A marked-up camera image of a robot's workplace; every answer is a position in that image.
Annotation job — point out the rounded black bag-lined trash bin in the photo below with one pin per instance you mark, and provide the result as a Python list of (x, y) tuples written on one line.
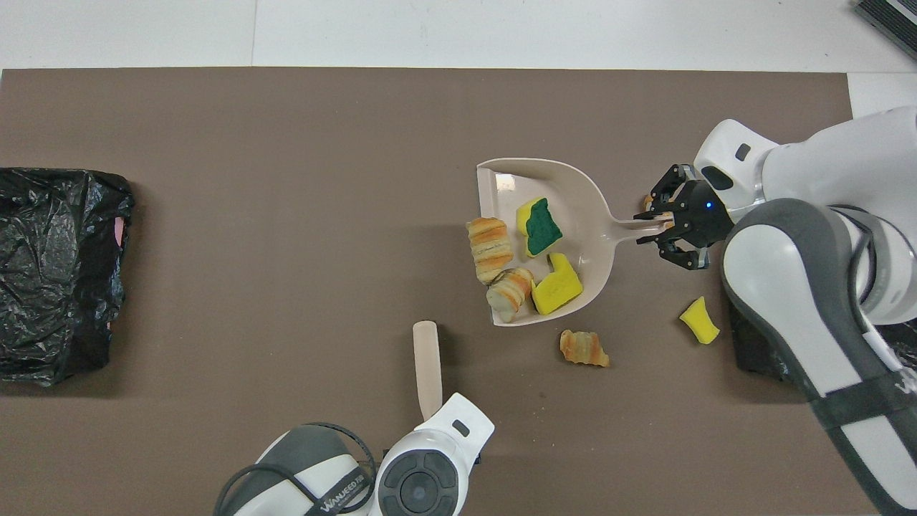
[(752, 344)]

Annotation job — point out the yellow sponge with green side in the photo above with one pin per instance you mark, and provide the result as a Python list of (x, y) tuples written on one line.
[(541, 228)]

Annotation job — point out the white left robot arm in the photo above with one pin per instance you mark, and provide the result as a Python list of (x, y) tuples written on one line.
[(430, 459)]

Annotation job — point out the dark ribbed panel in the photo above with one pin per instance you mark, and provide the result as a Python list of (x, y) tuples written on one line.
[(892, 18)]

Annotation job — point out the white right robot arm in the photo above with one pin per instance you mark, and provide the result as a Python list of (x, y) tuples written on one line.
[(824, 172)]

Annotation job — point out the beige plastic dustpan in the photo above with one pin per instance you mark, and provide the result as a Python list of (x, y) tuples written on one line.
[(580, 193)]

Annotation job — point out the golden croissant piece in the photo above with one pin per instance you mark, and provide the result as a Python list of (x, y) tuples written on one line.
[(584, 348), (489, 247), (509, 294)]

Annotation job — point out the boxy black bag-lined trash bin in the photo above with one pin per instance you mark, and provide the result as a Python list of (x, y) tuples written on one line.
[(57, 272)]

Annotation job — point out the brown table mat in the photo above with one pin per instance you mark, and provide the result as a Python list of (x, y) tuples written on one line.
[(286, 143)]

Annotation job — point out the small yellow sponge piece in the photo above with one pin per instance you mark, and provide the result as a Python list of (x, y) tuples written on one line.
[(699, 321)]

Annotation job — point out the beige brush with black bristles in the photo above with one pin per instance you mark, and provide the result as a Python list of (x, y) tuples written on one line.
[(428, 365)]

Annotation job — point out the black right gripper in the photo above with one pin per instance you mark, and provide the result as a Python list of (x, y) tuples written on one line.
[(706, 215)]

